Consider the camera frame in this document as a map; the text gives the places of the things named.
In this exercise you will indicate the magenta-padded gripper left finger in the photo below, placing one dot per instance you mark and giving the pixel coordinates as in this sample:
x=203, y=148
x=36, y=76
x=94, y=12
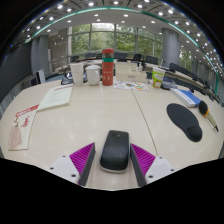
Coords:
x=63, y=166

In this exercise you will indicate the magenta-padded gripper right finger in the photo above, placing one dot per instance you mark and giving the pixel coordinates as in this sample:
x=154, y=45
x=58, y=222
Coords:
x=160, y=167

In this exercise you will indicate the black computer mouse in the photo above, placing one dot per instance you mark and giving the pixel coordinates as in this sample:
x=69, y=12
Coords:
x=115, y=151

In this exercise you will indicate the black mouse pad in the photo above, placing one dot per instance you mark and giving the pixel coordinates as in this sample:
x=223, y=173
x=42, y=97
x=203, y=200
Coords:
x=183, y=120

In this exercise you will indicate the red and white booklet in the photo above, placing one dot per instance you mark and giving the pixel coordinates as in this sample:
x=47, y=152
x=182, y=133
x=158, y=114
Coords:
x=22, y=128

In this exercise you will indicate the pale green paper booklet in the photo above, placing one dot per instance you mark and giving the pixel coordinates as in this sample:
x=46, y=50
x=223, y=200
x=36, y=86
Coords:
x=56, y=96

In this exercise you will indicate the black foam-head microphone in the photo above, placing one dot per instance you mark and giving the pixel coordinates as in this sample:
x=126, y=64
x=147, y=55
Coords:
x=203, y=108

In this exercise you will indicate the blue and white book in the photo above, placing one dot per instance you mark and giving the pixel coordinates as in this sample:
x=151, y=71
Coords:
x=186, y=97

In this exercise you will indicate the dark grey conference microphone console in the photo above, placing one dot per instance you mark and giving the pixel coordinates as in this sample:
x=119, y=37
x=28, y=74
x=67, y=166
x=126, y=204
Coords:
x=168, y=85

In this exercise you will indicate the colourful printed flyer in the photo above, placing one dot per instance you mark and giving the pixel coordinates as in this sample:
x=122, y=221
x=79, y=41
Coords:
x=130, y=86

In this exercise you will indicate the printed paper drink cup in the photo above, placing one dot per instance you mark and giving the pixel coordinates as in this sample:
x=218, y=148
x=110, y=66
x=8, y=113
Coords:
x=158, y=78

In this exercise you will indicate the white paper cup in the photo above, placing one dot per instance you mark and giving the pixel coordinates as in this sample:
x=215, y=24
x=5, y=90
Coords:
x=77, y=75

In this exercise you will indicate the white upright appliance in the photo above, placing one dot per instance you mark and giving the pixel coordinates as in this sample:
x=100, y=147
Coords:
x=41, y=76

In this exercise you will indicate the white lidded mug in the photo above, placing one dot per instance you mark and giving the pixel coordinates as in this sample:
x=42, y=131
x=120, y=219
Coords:
x=93, y=76

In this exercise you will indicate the beige cardboard box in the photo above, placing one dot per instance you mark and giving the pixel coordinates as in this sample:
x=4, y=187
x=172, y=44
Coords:
x=130, y=74

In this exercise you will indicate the red bottle with green band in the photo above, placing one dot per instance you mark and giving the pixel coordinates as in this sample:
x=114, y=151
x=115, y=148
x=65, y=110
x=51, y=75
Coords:
x=107, y=71

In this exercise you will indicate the dark office chairs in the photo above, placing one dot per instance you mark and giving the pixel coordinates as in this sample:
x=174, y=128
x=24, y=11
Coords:
x=151, y=60

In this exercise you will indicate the ceiling lights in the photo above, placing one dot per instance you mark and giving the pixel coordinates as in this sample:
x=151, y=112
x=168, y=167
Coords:
x=90, y=4

